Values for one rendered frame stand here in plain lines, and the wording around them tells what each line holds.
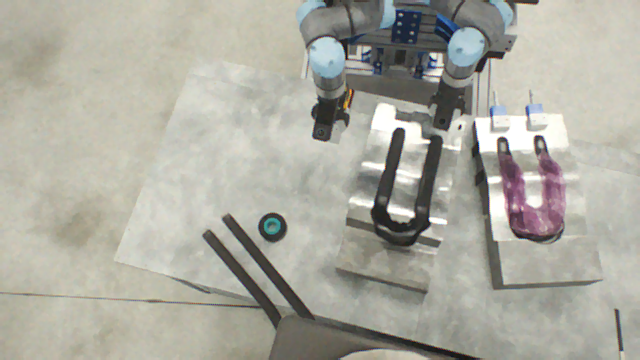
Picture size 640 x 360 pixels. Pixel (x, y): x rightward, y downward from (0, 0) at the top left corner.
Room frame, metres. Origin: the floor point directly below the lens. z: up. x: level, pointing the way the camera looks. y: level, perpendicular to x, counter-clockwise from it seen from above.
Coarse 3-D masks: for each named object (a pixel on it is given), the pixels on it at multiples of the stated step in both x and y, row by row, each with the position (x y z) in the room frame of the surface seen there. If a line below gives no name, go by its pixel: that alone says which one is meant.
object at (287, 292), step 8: (224, 216) 0.42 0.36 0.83; (232, 216) 0.42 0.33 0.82; (232, 224) 0.39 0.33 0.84; (232, 232) 0.37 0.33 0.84; (240, 232) 0.37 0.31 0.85; (240, 240) 0.34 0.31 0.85; (248, 240) 0.34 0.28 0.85; (248, 248) 0.32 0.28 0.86; (256, 248) 0.32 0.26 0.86; (256, 256) 0.29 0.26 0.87; (264, 256) 0.29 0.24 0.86; (264, 264) 0.27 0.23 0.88; (264, 272) 0.25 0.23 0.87; (272, 272) 0.24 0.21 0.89; (272, 280) 0.22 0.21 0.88; (280, 280) 0.22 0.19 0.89; (280, 288) 0.20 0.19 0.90; (288, 288) 0.20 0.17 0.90; (288, 296) 0.17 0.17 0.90; (296, 296) 0.17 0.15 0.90; (296, 304) 0.15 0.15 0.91
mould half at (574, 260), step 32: (480, 128) 0.64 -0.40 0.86; (512, 128) 0.63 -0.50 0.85; (480, 160) 0.54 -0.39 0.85; (480, 192) 0.46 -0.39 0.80; (576, 192) 0.42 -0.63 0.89; (576, 224) 0.33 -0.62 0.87; (512, 256) 0.25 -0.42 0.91; (544, 256) 0.24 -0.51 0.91; (576, 256) 0.24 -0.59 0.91; (512, 288) 0.17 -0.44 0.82
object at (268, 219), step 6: (264, 216) 0.41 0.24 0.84; (270, 216) 0.41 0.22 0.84; (276, 216) 0.41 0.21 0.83; (282, 216) 0.41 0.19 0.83; (264, 222) 0.39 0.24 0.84; (270, 222) 0.40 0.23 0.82; (276, 222) 0.39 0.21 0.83; (282, 222) 0.39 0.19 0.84; (264, 228) 0.38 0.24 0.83; (282, 228) 0.37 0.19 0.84; (264, 234) 0.36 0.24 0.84; (270, 234) 0.36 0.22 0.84; (276, 234) 0.36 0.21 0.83; (282, 234) 0.36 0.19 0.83; (270, 240) 0.34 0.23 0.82; (276, 240) 0.34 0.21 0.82
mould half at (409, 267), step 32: (384, 128) 0.64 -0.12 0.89; (416, 128) 0.64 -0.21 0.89; (384, 160) 0.54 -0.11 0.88; (416, 160) 0.54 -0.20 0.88; (448, 160) 0.53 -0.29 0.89; (416, 192) 0.44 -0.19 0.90; (448, 192) 0.44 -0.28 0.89; (352, 224) 0.36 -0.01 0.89; (352, 256) 0.28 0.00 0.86; (384, 256) 0.27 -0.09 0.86; (416, 256) 0.27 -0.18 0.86; (416, 288) 0.18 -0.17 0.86
